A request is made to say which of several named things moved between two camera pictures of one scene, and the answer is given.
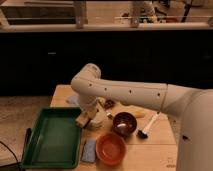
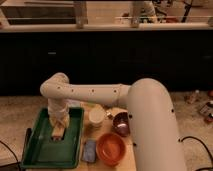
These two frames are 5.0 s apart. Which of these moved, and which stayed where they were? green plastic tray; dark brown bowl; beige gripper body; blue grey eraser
Moved: beige gripper body
Stayed: green plastic tray; dark brown bowl; blue grey eraser
